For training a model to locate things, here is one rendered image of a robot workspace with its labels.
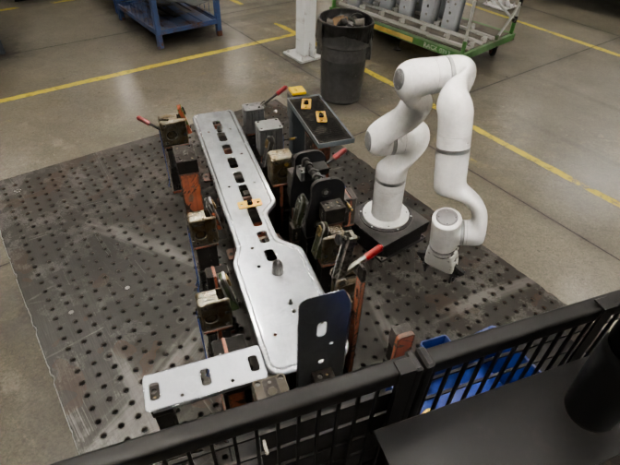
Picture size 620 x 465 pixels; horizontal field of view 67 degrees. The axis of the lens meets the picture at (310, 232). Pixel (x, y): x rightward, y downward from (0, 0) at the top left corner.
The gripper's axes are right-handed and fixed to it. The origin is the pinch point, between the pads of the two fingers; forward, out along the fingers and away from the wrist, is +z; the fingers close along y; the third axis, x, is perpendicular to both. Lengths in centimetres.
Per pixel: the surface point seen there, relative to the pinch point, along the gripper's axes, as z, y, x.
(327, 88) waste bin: 129, 197, -197
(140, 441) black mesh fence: -96, -3, 86
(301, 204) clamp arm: -28, 43, 14
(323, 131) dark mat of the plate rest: -26, 57, -18
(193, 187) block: -10, 97, 19
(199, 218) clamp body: -30, 67, 36
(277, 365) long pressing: -32, 15, 61
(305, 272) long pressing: -23.7, 28.5, 32.8
